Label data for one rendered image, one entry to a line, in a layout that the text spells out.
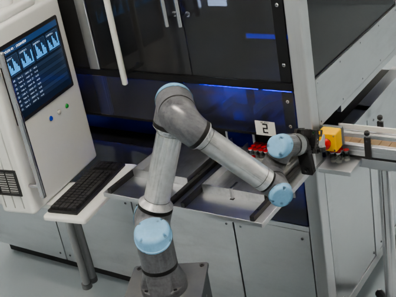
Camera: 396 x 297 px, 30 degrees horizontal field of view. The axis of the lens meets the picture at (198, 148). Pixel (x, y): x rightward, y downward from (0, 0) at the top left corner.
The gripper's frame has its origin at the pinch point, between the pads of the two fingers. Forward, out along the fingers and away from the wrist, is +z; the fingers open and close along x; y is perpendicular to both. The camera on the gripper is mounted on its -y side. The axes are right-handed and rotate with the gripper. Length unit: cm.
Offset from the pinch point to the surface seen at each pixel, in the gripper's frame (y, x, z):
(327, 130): 6.3, 0.2, 4.7
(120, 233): -56, 113, 32
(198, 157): -10, 55, 4
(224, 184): -16.8, 33.1, -9.7
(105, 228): -55, 122, 31
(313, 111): 12.6, 5.5, 2.7
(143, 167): -16, 72, -9
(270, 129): 4.2, 22.7, 3.6
